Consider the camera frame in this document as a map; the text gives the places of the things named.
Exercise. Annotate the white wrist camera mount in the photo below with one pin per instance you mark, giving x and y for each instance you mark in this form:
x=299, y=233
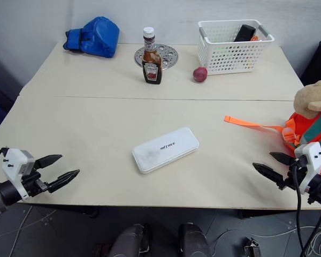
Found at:
x=311, y=158
x=14, y=163

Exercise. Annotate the blue boxing glove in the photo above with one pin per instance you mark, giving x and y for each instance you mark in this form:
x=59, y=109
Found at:
x=96, y=37

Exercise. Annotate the dark rounded robot leg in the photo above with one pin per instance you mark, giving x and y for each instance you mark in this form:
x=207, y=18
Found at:
x=194, y=241
x=129, y=241

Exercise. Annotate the black box in basket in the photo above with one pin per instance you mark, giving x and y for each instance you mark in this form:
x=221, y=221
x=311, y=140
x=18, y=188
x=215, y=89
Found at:
x=244, y=32

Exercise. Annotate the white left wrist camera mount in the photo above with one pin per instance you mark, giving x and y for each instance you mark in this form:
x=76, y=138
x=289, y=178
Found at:
x=14, y=163

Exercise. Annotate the small black floor device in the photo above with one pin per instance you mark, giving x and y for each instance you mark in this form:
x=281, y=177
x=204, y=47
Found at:
x=253, y=247

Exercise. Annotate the white perforated plastic basket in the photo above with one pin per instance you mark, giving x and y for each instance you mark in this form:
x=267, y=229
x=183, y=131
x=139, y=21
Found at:
x=230, y=51

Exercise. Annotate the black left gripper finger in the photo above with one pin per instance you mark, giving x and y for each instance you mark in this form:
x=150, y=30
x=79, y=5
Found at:
x=49, y=160
x=64, y=179

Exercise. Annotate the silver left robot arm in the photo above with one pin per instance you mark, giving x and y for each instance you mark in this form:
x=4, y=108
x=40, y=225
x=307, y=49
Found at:
x=0, y=194

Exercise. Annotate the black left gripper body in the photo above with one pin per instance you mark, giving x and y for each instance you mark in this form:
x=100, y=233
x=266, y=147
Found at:
x=33, y=182

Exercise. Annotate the ketchup bottle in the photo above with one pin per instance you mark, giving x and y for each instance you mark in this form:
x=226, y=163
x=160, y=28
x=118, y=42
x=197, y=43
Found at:
x=151, y=64

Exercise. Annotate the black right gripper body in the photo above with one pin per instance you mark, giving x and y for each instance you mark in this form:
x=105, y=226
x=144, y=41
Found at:
x=295, y=175

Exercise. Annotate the teddy bear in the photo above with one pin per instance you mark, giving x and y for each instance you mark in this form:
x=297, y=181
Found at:
x=310, y=125

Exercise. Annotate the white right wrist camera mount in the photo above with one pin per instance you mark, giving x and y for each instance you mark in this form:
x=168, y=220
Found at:
x=311, y=158

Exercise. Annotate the white rectangular case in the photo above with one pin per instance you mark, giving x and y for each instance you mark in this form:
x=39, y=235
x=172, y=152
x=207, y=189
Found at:
x=165, y=150

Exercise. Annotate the red plum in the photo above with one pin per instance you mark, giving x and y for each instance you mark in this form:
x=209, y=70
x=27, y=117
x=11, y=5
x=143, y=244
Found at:
x=200, y=74

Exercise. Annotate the orange item in basket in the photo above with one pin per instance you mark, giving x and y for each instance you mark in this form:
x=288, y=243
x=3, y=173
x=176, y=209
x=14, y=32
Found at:
x=255, y=38

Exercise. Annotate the perforated round metal plate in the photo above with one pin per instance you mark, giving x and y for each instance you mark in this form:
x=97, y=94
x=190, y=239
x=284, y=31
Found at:
x=169, y=54

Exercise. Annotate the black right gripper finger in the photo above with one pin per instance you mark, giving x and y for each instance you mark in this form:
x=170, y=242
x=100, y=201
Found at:
x=282, y=158
x=268, y=172

